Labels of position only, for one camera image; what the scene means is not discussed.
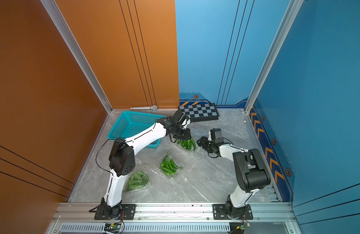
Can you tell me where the green peppers bunch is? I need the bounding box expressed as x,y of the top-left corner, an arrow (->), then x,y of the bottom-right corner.
177,139 -> 196,151
159,151 -> 183,178
125,171 -> 150,192

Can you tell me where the teal plastic basket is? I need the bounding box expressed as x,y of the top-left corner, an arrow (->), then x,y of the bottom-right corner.
107,111 -> 166,151

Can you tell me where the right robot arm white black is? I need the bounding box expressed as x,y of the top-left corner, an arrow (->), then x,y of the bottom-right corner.
197,137 -> 271,220

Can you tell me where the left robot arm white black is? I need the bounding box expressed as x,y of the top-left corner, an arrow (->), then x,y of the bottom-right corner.
98,117 -> 191,219

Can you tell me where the black white checkerboard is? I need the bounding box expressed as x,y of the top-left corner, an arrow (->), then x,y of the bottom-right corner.
178,103 -> 219,122

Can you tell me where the silver metal cylinder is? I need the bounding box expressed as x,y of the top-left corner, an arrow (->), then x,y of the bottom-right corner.
130,105 -> 158,111

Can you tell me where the clear clamshell container near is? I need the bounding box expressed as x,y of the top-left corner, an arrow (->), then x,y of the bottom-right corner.
123,164 -> 151,193

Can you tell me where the right green circuit board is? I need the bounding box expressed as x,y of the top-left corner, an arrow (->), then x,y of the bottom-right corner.
235,222 -> 251,233

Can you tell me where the green circuit board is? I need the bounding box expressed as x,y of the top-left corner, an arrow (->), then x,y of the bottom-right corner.
235,222 -> 251,233
103,223 -> 123,234

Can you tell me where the white vent grille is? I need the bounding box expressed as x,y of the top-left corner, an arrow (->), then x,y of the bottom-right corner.
60,222 -> 231,233

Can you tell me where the left green circuit board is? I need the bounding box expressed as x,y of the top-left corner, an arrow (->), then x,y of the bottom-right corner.
103,223 -> 123,234

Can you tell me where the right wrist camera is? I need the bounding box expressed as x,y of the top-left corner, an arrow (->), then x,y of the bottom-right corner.
209,128 -> 224,144

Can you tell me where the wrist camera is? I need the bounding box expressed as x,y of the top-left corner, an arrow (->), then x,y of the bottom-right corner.
172,110 -> 189,128
209,128 -> 224,144

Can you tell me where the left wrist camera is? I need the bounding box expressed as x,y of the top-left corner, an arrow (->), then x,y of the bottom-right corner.
172,110 -> 189,128

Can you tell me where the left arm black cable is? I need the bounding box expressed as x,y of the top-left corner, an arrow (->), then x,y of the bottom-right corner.
95,138 -> 122,176

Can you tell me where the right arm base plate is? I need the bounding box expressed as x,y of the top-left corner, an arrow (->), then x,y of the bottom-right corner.
212,204 -> 254,220

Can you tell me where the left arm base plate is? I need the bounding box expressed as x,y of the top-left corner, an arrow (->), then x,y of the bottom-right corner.
90,204 -> 136,221

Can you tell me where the aluminium front rail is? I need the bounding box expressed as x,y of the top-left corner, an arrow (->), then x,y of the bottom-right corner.
51,202 -> 296,223

